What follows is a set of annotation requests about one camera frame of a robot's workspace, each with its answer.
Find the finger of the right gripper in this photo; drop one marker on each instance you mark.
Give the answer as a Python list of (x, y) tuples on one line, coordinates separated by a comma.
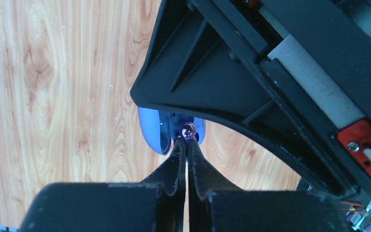
[(189, 69)]

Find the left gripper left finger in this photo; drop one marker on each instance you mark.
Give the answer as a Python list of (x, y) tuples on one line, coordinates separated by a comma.
[(156, 204)]

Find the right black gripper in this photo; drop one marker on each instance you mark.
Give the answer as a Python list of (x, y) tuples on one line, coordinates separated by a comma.
[(321, 80)]

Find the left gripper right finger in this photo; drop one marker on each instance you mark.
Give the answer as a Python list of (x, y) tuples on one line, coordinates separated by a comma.
[(218, 205)]

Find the purple earbud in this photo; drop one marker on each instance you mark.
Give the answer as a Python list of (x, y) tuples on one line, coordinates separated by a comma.
[(188, 132)]

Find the purple earbud charging case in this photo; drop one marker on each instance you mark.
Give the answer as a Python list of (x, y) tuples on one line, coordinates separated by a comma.
[(160, 128)]

